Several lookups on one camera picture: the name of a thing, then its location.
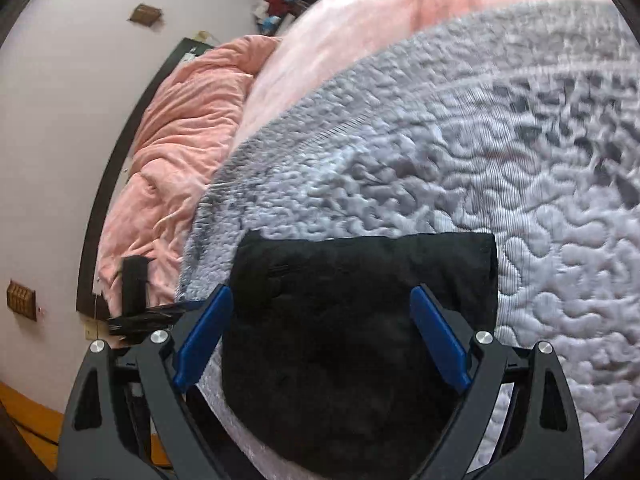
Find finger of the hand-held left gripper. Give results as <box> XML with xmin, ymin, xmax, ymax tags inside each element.
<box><xmin>106</xmin><ymin>302</ymin><xmax>202</xmax><ymax>337</ymax></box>

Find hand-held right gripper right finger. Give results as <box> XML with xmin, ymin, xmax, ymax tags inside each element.
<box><xmin>409</xmin><ymin>283</ymin><xmax>587</xmax><ymax>480</ymax></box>

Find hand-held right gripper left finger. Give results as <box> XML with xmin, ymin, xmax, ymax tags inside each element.
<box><xmin>57</xmin><ymin>284</ymin><xmax>236</xmax><ymax>480</ymax></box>

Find black pants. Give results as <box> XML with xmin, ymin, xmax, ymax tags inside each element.
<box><xmin>221</xmin><ymin>230</ymin><xmax>500</xmax><ymax>480</ymax></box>

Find dark bed headboard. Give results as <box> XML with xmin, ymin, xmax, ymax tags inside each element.
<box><xmin>76</xmin><ymin>36</ymin><xmax>216</xmax><ymax>317</ymax></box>

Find pink fluffy comforter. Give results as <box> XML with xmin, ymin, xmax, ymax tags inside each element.
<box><xmin>95</xmin><ymin>35</ymin><xmax>283</xmax><ymax>311</ymax></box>

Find grey quilted bedspread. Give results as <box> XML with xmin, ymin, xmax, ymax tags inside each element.
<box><xmin>176</xmin><ymin>0</ymin><xmax>640</xmax><ymax>480</ymax></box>

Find clutter pile on nightstand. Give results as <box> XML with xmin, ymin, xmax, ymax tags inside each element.
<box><xmin>251</xmin><ymin>0</ymin><xmax>302</xmax><ymax>36</ymax></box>

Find pink bed sheet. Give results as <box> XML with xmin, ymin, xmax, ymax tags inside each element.
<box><xmin>227</xmin><ymin>0</ymin><xmax>601</xmax><ymax>161</ymax></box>

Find brown wall switch panel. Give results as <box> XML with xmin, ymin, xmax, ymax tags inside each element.
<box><xmin>6</xmin><ymin>281</ymin><xmax>38</xmax><ymax>322</ymax></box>
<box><xmin>128</xmin><ymin>3</ymin><xmax>164</xmax><ymax>26</ymax></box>

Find black floor cable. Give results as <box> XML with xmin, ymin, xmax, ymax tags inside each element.
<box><xmin>9</xmin><ymin>417</ymin><xmax>62</xmax><ymax>447</ymax></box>

